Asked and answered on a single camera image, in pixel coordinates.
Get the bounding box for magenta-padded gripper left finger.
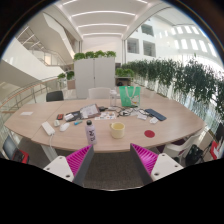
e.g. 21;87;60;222
43;144;95;187

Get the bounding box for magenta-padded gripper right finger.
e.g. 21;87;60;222
129;143;185;186

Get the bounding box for pale purple drink bottle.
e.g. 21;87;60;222
85;119;98;146

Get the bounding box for clear plastic water bottle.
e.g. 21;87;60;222
109;88;118;108

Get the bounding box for black bag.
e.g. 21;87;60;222
184;143;205;167

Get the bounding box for flat round red coaster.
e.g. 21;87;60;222
143;129;156;139

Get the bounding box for white power strip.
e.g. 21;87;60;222
40;121;56;137

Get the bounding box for red and black chair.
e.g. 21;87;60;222
209;139;224;161
2;134;30;164

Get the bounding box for black flat case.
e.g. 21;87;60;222
65;111;83;122

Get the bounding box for cream ceramic mug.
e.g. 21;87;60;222
109;121;126;140

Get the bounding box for open notebook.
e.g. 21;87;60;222
79;103;102;120

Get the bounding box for colourful sticker sheet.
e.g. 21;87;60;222
94;111;118;121

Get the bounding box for green tote bag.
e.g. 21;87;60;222
118;85;142;108

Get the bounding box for row of green plants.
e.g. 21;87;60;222
114;58;224;121

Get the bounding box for potted plants in planter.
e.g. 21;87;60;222
57;70;76;90

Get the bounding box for white cabinet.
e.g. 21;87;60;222
73;56;116;100

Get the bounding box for green plants atop cabinet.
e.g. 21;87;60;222
73;50;118;62

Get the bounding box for ceiling light strips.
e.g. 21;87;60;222
61;0;149;38

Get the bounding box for tangled black cables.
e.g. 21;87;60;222
116;106;149;118

